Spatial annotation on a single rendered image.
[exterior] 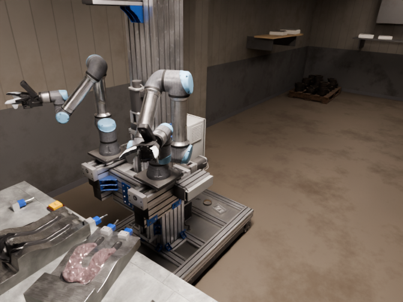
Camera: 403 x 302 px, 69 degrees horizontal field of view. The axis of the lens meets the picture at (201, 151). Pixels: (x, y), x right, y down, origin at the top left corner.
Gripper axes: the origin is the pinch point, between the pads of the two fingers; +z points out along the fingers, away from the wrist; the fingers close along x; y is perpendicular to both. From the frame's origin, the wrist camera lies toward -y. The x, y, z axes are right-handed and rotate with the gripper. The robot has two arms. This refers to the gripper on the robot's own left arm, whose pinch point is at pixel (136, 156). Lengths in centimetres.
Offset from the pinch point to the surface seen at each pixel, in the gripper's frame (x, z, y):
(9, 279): 65, 20, 52
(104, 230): 38, -17, 53
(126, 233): 26, -17, 54
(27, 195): 112, -44, 51
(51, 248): 57, 1, 51
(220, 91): 44, -438, 80
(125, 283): 17, 6, 64
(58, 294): 35, 25, 50
